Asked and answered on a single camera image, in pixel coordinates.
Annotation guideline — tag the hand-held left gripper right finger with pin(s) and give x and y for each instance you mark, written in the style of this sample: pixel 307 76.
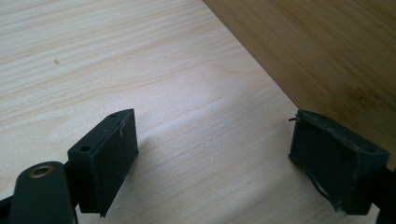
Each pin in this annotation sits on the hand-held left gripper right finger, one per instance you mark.
pixel 336 168

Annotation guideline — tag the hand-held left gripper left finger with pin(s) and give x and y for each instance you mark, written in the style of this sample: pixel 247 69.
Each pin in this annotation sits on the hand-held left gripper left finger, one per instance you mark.
pixel 106 161

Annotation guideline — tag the wooden tea box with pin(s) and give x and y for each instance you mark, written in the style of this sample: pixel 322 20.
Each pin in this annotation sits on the wooden tea box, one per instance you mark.
pixel 327 46

